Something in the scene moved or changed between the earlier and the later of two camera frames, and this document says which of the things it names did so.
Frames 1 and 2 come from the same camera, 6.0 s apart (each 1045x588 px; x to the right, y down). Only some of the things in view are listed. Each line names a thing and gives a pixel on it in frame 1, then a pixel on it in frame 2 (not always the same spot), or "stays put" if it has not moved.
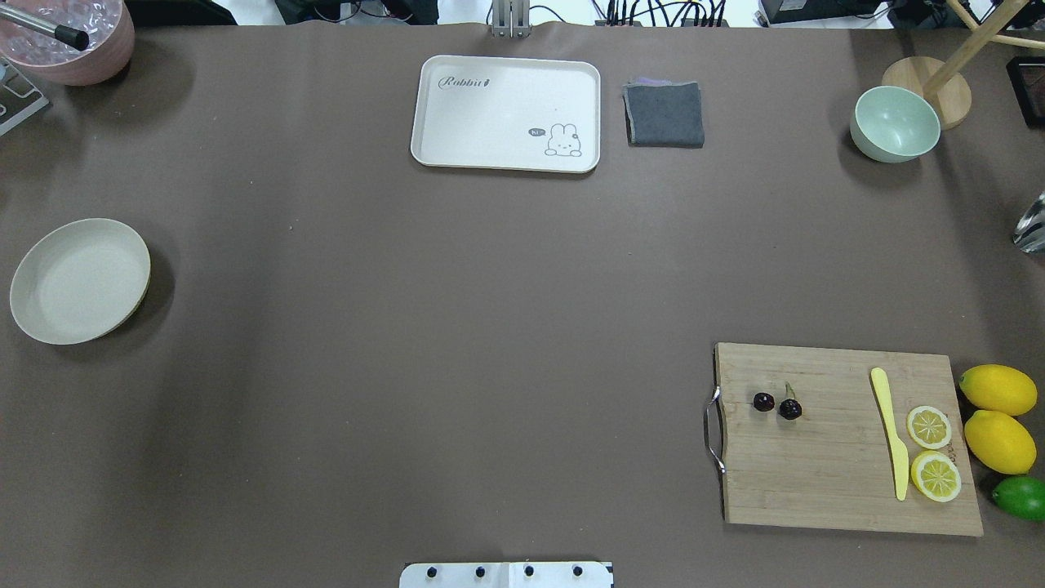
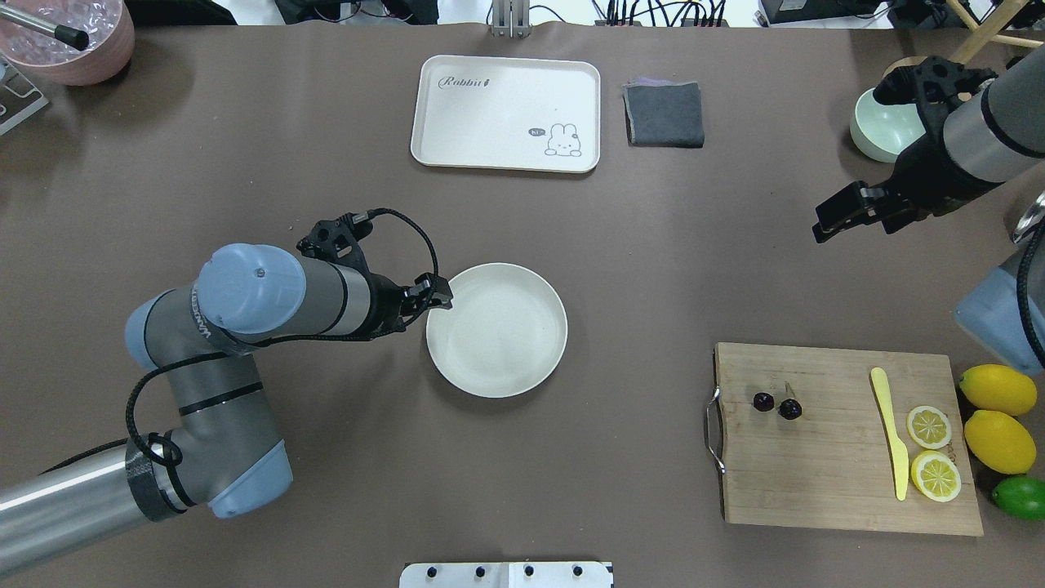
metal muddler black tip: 71,37 stays put
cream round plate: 80,281 to 504,335
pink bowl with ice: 69,42 stays put
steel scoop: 1029,232 stays put
